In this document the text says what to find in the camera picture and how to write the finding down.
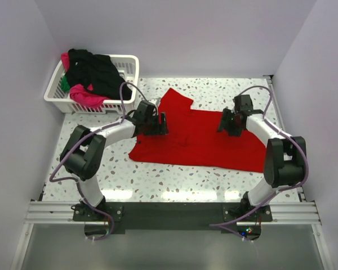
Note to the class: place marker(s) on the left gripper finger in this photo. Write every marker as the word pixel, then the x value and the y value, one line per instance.
pixel 153 131
pixel 163 120

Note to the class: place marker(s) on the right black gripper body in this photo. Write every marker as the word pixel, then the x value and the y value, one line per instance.
pixel 234 122

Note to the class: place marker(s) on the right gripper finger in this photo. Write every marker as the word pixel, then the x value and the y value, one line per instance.
pixel 234 131
pixel 226 117

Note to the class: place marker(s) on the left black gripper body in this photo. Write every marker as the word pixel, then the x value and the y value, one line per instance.
pixel 153 121

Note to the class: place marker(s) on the red t shirt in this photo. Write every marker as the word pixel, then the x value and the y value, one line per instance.
pixel 193 139

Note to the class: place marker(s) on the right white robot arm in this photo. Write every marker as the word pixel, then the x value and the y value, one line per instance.
pixel 285 163

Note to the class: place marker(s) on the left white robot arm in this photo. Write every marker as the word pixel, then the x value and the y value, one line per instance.
pixel 82 155

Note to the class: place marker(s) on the pink t shirt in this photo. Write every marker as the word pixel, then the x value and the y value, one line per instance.
pixel 78 93

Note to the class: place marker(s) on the black t shirt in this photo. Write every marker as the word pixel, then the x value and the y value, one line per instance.
pixel 97 74

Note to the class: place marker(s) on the green t shirt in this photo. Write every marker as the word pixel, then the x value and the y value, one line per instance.
pixel 64 85

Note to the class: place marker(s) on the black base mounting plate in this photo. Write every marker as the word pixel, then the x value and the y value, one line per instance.
pixel 119 217

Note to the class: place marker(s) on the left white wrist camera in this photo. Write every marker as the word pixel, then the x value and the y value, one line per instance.
pixel 155 101

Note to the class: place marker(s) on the aluminium frame rail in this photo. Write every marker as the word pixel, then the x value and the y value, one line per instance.
pixel 59 212

